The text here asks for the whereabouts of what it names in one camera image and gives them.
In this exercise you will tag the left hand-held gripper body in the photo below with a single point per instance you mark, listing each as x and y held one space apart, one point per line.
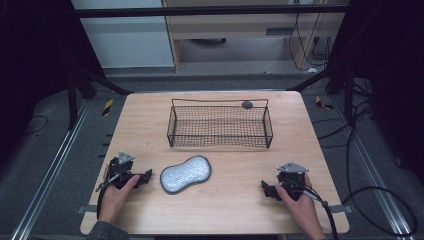
120 170

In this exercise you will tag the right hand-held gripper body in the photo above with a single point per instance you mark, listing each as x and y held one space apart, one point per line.
293 181

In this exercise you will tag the silver peanut-shaped scouring pad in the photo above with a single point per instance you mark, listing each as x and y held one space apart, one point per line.
185 174

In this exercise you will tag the person's right hand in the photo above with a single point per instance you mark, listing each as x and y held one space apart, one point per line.
301 210

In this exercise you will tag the person's left hand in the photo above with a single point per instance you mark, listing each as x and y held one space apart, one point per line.
116 200

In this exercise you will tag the yellow black striped tape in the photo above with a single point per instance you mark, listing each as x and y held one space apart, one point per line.
107 107
322 104

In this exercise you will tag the small dark round knob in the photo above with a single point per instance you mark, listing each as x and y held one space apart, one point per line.
247 105

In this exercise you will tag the black metal stand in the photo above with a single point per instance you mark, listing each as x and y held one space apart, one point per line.
72 100
348 96

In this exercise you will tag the white cabinet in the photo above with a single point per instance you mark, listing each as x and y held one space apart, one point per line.
126 40

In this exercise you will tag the dark curtain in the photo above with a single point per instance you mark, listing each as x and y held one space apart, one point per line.
33 66
393 83

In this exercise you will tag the grey table bracket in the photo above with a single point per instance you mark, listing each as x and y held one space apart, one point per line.
340 209
85 209

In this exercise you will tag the aluminium floor rail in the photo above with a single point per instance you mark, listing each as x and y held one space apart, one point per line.
50 173
376 180

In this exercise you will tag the black horizontal frame bar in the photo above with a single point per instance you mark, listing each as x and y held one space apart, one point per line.
200 10

